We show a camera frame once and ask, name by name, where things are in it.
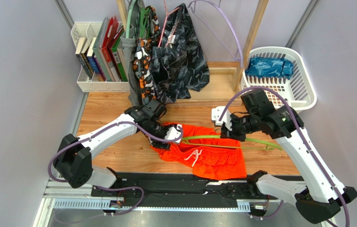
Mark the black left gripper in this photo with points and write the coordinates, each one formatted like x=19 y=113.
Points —
x=159 y=144

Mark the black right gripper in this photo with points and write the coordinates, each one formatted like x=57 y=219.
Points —
x=229 y=130

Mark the lime green hanger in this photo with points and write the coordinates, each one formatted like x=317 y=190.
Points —
x=268 y=145

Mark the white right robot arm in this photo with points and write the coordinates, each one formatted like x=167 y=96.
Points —
x=322 y=195

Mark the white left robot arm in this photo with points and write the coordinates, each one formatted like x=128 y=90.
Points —
x=72 y=163

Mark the purple hanger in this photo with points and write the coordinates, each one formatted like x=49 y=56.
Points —
x=238 y=56

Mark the dark leaf-pattern shorts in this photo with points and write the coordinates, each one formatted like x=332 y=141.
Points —
x=179 y=65

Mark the orange camouflage shorts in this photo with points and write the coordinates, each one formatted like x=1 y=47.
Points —
x=148 y=37

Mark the grey shorts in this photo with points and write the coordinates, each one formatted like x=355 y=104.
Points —
x=132 y=72

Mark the pale green hanger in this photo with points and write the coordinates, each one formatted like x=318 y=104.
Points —
x=132 y=4

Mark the pink hanger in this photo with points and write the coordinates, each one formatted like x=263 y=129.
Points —
x=167 y=13

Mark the dark green hanger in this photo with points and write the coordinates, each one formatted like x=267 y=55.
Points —
x=143 y=23

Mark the wooden clothes rack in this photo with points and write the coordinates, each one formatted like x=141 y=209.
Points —
x=224 y=77

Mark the blue patterned garment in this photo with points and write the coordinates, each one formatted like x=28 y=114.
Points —
x=270 y=68

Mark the white laundry basket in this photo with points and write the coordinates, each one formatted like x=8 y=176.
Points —
x=298 y=91

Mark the blue book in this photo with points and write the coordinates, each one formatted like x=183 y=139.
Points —
x=92 y=59

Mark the grey-green folder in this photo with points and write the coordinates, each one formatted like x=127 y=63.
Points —
x=98 y=51

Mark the green folder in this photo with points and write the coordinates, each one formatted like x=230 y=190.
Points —
x=117 y=58

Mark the dark navy book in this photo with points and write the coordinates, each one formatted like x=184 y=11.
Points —
x=81 y=55

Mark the red folder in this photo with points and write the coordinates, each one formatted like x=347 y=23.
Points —
x=109 y=31

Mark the white file organizer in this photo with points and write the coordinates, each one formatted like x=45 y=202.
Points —
x=97 y=84

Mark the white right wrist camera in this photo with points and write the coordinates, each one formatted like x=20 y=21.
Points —
x=221 y=117

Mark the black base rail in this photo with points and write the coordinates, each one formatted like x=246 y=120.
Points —
x=180 y=191

